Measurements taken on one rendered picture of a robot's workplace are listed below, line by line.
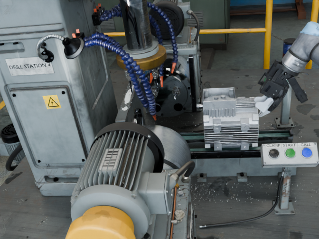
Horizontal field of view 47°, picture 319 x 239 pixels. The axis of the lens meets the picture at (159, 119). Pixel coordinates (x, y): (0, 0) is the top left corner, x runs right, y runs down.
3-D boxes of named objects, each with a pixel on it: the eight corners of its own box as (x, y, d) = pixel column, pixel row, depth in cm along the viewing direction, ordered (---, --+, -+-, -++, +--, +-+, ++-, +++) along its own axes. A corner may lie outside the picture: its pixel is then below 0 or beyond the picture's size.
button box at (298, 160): (261, 168, 120) (263, 164, 115) (259, 147, 122) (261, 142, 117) (315, 167, 117) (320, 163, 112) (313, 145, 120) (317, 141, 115)
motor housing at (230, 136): (205, 157, 141) (202, 116, 131) (205, 129, 157) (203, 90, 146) (258, 156, 138) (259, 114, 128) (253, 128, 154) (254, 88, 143)
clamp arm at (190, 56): (191, 112, 155) (186, 57, 142) (191, 108, 158) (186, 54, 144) (199, 112, 155) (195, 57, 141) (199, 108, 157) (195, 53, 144)
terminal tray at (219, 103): (203, 118, 136) (202, 102, 132) (203, 104, 145) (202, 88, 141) (236, 117, 134) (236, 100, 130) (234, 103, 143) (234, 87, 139)
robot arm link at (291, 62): (305, 55, 122) (311, 66, 115) (297, 67, 124) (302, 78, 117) (286, 46, 121) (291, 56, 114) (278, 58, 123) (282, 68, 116)
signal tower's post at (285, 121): (276, 128, 172) (283, 44, 149) (274, 118, 178) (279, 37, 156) (294, 127, 171) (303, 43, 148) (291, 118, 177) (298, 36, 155)
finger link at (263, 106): (248, 111, 131) (261, 91, 126) (262, 117, 132) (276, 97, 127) (248, 115, 129) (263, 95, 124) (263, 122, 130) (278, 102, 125)
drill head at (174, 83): (139, 129, 164) (131, 79, 150) (151, 86, 198) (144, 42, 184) (195, 126, 160) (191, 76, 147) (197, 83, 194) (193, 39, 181)
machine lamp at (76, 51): (29, 78, 106) (15, 37, 100) (43, 62, 116) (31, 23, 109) (88, 74, 104) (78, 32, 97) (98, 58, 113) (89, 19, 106)
